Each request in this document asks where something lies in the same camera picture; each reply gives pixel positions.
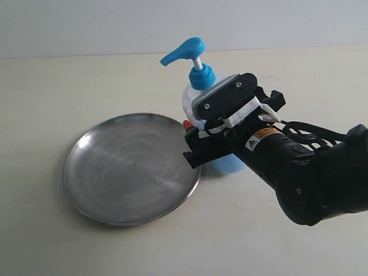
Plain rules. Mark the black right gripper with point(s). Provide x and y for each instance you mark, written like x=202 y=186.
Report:
x=214 y=141

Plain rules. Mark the blue pump soap bottle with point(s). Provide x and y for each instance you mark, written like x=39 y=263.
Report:
x=201 y=78

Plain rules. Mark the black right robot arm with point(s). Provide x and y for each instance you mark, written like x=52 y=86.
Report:
x=316 y=173

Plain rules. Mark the round steel plate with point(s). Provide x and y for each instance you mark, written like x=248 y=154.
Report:
x=129 y=170

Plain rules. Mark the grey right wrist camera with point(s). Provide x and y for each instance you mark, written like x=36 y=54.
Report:
x=225 y=97

